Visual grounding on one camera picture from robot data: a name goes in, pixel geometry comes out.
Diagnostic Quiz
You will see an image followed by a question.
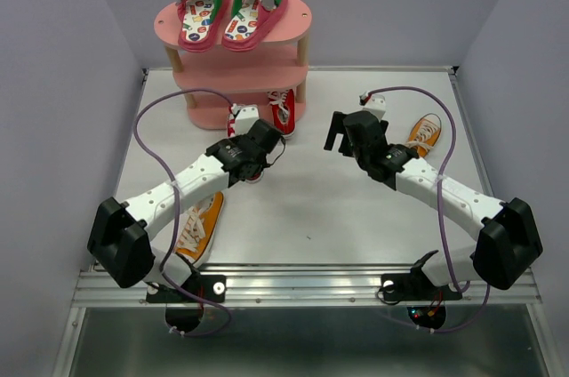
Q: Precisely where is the red sneaker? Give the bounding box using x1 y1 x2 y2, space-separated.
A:
268 89 295 138
226 103 263 184

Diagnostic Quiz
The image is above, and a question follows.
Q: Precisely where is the orange sneaker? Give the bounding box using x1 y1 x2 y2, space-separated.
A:
405 113 442 157
175 192 224 268

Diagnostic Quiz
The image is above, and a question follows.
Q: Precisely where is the pink sandal one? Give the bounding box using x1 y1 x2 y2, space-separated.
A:
221 0 288 52
176 0 229 52

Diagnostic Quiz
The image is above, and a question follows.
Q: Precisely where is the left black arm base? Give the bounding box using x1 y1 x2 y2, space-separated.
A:
145 269 233 338

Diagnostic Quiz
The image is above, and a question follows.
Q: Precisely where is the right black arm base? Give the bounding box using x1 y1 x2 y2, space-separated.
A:
375 250 462 332

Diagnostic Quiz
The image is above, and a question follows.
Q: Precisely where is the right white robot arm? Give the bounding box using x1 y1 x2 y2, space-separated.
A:
324 110 543 297

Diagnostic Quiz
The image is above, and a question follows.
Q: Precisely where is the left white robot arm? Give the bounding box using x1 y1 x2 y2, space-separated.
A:
87 119 284 288

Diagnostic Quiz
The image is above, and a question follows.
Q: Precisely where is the pink three-tier shoe shelf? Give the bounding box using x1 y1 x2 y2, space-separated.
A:
154 0 312 121

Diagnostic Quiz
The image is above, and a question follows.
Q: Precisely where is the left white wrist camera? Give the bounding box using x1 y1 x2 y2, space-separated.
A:
233 105 260 135

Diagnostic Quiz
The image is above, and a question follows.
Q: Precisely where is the aluminium mounting rail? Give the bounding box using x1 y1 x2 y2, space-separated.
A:
73 262 544 307

